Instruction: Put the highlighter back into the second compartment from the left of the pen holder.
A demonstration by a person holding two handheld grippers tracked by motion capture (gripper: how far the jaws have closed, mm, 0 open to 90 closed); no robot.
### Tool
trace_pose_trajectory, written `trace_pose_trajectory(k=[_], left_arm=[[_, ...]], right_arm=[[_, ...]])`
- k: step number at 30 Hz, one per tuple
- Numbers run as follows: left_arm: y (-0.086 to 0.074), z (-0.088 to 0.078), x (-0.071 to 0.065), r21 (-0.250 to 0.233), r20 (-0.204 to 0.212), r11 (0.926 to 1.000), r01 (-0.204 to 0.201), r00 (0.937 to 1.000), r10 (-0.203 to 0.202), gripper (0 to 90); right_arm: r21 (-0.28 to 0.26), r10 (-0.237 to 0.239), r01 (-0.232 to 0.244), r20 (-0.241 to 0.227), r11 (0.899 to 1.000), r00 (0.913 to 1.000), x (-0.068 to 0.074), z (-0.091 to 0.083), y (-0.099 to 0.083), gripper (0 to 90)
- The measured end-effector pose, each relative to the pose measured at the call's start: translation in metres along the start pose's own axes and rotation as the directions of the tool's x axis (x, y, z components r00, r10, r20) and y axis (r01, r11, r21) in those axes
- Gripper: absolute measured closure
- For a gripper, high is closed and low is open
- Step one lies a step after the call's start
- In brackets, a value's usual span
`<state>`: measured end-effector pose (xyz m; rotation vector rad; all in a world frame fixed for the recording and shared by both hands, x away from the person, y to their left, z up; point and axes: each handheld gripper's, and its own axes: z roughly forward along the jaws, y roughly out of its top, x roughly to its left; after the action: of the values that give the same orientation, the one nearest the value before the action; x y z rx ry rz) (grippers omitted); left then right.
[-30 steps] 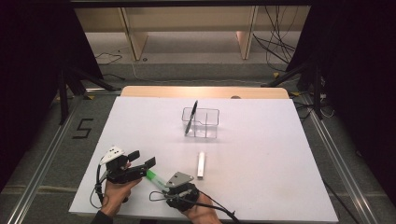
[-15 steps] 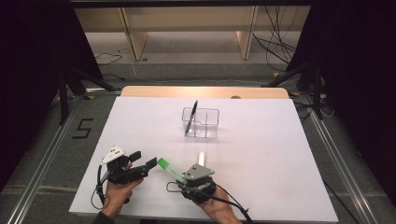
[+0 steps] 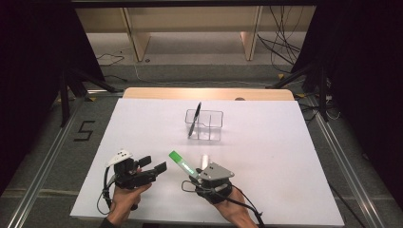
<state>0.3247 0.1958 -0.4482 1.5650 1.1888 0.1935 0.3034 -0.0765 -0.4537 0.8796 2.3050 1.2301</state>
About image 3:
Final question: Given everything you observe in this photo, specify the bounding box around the thin black floor cable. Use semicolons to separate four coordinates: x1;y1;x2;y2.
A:
95;52;125;67

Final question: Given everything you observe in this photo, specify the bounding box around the wooden desk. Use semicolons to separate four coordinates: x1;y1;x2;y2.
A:
75;6;317;63

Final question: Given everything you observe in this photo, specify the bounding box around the person's right hand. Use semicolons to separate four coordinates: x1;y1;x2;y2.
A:
213;186;258;227

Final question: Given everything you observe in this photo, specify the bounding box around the clear plastic organizer box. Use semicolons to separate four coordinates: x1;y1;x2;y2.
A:
184;108;224;142

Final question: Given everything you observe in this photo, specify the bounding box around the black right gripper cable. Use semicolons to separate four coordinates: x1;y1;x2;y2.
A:
181;180;265;228

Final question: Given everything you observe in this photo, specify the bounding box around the person's left hand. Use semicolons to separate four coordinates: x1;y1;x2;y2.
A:
106;168;153;226

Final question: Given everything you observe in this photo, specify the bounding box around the black curtain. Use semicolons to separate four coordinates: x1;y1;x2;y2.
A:
291;0;403;210
0;0;106;198

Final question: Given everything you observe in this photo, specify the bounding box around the white board sheet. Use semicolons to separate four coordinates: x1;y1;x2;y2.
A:
69;98;345;227

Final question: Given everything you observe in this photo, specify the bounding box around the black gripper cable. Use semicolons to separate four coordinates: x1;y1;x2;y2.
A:
96;165;115;217
181;180;265;228

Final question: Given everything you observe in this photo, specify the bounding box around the black pen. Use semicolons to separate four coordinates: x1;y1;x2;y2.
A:
187;102;202;139

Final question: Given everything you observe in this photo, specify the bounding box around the black tripod stand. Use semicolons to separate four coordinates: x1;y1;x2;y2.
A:
59;68;125;127
265;63;331;123

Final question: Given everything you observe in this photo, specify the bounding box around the light wooden table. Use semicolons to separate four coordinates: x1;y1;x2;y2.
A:
123;87;295;102

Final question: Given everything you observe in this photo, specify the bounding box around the aluminium floor rail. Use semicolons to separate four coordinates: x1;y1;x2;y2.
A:
6;94;82;228
307;94;385;228

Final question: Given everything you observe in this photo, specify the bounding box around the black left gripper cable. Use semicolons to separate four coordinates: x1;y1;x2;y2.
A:
96;165;115;217

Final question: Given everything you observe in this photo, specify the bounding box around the green highlighter marker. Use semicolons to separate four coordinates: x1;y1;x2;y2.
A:
168;150;200;180

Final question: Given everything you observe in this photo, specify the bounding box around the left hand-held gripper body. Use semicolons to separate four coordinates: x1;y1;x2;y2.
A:
106;149;159;191

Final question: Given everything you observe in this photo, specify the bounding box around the bundle of black cables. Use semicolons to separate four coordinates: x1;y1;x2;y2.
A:
257;6;305;74

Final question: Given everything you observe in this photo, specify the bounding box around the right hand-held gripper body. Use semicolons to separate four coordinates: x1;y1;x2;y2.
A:
189;161;236;204

